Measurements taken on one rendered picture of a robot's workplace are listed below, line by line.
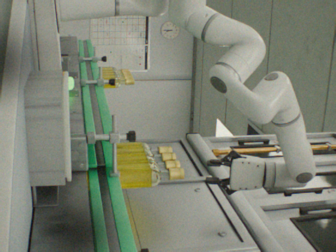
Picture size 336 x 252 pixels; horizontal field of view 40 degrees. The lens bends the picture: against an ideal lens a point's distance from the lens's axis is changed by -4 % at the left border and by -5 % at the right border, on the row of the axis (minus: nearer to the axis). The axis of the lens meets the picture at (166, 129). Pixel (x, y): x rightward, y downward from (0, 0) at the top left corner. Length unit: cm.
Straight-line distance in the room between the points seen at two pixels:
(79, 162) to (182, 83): 635
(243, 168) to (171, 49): 606
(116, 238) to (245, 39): 57
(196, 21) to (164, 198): 60
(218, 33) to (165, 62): 623
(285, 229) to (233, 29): 65
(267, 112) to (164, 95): 640
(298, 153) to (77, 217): 60
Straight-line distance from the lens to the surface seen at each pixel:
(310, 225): 156
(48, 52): 125
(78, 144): 123
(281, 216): 157
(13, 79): 94
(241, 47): 122
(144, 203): 150
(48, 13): 117
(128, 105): 749
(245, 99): 117
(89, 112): 149
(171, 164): 144
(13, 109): 89
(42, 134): 102
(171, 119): 767
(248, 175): 142
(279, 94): 119
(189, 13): 121
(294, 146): 129
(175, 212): 145
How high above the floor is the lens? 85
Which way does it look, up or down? 11 degrees up
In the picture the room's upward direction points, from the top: 88 degrees clockwise
